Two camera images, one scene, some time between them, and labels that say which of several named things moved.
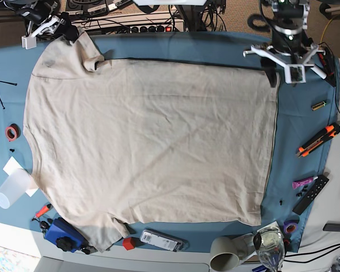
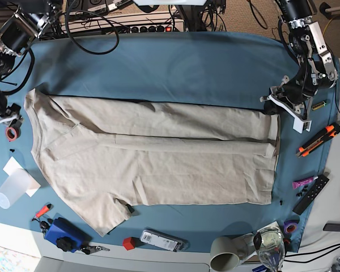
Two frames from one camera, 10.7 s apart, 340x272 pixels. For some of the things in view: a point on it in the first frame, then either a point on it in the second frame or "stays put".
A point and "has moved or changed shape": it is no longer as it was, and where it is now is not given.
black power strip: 177,27 stays put
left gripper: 52,26 to 0,113
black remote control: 320,182 stays put
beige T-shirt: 117,142 has moved or changed shape
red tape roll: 12,132 stays put
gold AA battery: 318,105 stays put
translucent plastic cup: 17,184 stays put
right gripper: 285,59 to 295,94
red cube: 128,243 stays put
